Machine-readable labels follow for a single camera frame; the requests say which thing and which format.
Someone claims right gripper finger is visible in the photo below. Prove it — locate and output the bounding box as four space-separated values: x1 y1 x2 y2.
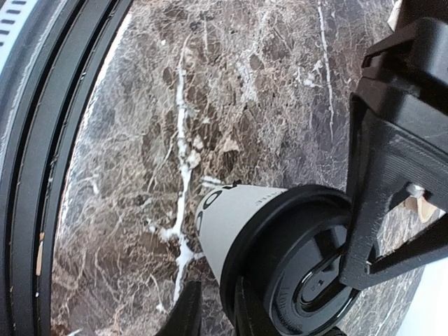
156 281 202 336

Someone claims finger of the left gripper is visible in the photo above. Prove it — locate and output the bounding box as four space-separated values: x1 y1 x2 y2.
339 94 447 290

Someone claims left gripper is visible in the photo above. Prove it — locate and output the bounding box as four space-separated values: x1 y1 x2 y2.
360 1 447 154

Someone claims single black cup lid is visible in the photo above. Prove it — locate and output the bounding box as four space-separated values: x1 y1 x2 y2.
220 185 359 335

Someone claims white slotted cable duct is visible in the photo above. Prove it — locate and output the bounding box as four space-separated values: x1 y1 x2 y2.
1 0 37 50

